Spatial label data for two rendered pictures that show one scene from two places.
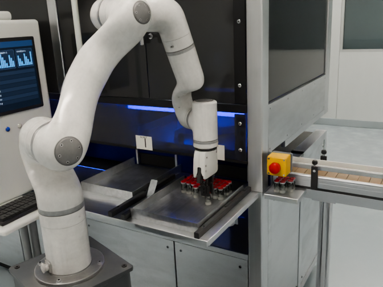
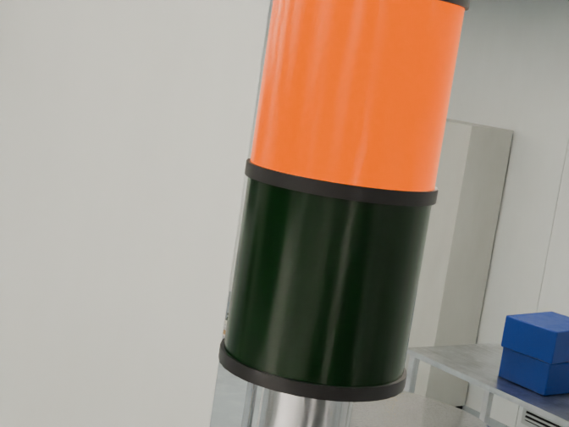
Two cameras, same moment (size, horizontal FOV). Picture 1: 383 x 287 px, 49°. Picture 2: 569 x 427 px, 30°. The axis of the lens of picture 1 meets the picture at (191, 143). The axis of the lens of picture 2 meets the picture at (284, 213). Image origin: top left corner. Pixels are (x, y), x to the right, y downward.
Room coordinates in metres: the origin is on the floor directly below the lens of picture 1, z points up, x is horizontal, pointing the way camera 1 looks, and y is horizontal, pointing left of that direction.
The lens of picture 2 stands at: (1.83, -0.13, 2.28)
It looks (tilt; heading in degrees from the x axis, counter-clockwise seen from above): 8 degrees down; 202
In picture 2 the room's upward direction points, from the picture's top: 8 degrees clockwise
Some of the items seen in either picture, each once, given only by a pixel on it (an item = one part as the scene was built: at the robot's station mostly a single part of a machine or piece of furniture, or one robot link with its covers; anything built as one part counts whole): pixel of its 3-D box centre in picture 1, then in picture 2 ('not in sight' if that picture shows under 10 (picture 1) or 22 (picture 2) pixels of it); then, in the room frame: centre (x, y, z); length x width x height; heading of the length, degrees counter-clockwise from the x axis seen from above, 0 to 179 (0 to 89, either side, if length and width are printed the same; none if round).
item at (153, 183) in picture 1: (144, 193); not in sight; (1.42, 0.18, 0.91); 0.14 x 0.03 x 0.06; 149
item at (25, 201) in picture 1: (33, 200); not in sight; (1.62, 0.68, 0.82); 0.40 x 0.14 x 0.02; 149
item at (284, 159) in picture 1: (279, 163); not in sight; (1.43, -0.32, 0.99); 0.08 x 0.07 x 0.07; 149
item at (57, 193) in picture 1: (50, 162); not in sight; (1.06, 0.38, 1.16); 0.19 x 0.12 x 0.24; 39
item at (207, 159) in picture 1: (206, 160); not in sight; (1.36, -0.05, 1.05); 0.10 x 0.08 x 0.11; 149
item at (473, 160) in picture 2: not in sight; (406, 257); (-5.53, -2.14, 1.02); 1.20 x 0.43 x 2.05; 59
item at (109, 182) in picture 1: (133, 176); not in sight; (1.64, 0.25, 0.90); 0.34 x 0.26 x 0.04; 149
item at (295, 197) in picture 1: (286, 192); not in sight; (1.46, -0.35, 0.87); 0.14 x 0.13 x 0.02; 149
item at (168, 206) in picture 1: (190, 200); not in sight; (1.36, 0.02, 0.90); 0.34 x 0.26 x 0.04; 149
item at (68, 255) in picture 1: (65, 237); not in sight; (1.03, 0.36, 0.95); 0.19 x 0.19 x 0.18
